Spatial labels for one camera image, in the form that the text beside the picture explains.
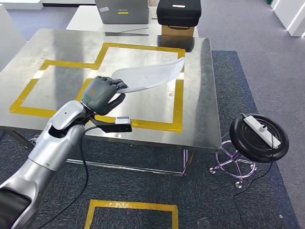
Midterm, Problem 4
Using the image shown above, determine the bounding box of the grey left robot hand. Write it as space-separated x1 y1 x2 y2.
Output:
81 75 129 116

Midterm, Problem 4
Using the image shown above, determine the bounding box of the white plastic part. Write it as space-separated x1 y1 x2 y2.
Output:
111 58 185 94

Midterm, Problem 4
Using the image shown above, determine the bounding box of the steel workbench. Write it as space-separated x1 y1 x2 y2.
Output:
0 28 222 177

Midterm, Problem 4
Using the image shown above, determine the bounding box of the grey laptop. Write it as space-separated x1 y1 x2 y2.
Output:
95 0 150 36

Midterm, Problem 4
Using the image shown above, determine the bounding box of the yellow bench marking tape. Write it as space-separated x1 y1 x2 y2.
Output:
9 42 186 134

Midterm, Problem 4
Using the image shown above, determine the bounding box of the yellow floor tape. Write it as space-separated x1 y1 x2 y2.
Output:
84 199 179 229

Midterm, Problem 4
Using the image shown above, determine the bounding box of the steel table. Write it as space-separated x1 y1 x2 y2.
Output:
0 4 26 73

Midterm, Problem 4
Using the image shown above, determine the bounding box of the black bag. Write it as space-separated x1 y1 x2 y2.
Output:
157 0 202 28

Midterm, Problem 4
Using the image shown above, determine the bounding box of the white plinth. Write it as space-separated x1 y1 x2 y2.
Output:
0 0 44 10
272 0 305 38

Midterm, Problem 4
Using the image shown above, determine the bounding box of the black stool chrome base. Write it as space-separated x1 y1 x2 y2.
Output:
209 113 290 189

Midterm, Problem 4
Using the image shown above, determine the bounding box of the white power strip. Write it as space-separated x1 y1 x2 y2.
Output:
242 115 282 149

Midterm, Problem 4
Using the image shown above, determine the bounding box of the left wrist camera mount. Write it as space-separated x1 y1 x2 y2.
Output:
89 116 133 134

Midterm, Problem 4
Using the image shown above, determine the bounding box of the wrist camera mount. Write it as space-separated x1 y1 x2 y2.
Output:
197 218 212 229
89 116 133 134

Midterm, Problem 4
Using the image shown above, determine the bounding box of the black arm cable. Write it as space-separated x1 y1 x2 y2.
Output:
44 126 101 229

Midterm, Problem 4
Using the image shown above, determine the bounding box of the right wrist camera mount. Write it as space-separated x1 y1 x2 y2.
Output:
197 218 212 229

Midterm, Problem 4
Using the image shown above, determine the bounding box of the black power cable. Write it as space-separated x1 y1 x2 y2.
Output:
233 113 274 229

